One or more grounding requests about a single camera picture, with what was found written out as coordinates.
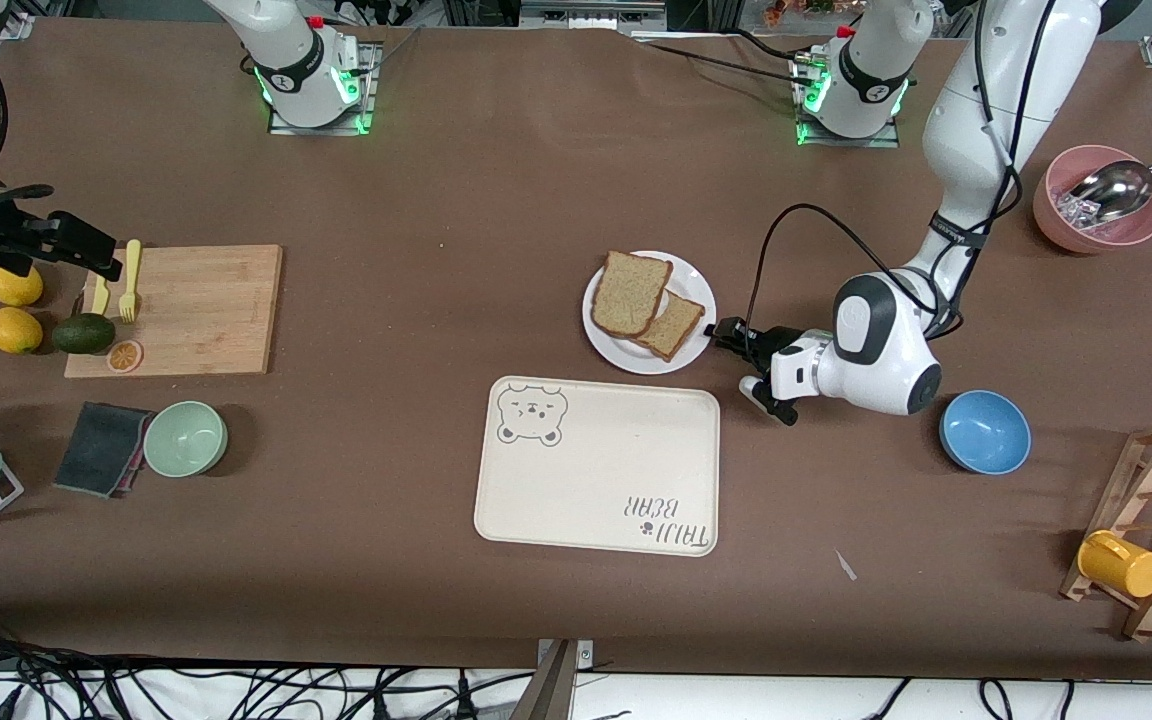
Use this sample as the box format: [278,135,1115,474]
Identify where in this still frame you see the brown bread slice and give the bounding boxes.
[633,290,707,363]
[591,250,675,339]

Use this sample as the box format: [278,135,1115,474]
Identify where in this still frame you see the white round plate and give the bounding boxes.
[582,250,717,376]

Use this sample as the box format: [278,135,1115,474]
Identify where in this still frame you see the yellow lemon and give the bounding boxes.
[0,262,45,307]
[0,307,44,355]

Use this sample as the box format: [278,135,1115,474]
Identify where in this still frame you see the yellow plastic fork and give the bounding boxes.
[119,238,143,324]

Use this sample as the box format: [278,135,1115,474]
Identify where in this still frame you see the dark green avocado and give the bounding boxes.
[53,313,118,355]

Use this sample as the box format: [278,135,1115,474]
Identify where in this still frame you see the wooden cutting board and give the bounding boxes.
[64,244,284,379]

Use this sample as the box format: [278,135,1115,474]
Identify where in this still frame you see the cream tray with bear print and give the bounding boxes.
[474,376,721,558]

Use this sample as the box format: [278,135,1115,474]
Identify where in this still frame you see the blue bowl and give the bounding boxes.
[939,390,1032,476]

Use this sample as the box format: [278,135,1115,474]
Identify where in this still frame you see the dark grey sponge cloth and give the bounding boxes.
[53,402,154,499]

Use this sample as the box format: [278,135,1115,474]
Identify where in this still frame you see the pale green bowl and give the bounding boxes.
[143,401,229,478]

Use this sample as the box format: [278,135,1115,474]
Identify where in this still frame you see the pink bowl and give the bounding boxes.
[1033,145,1152,254]

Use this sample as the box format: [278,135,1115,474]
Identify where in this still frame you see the clear wrappers in bowl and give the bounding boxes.
[1056,185,1103,233]

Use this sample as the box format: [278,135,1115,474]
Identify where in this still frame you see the wooden peg mug rack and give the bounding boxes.
[1060,423,1152,643]

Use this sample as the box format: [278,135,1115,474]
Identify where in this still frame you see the metal scoop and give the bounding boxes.
[1076,136,1152,226]

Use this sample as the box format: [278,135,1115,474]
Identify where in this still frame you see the yellow mug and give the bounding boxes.
[1077,530,1152,599]

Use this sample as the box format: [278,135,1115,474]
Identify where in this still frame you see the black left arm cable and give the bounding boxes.
[744,0,1059,346]

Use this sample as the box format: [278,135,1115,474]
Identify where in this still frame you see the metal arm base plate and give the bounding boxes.
[794,50,903,149]
[268,40,379,136]

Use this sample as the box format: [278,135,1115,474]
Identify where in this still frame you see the metal bracket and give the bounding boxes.
[506,638,597,720]

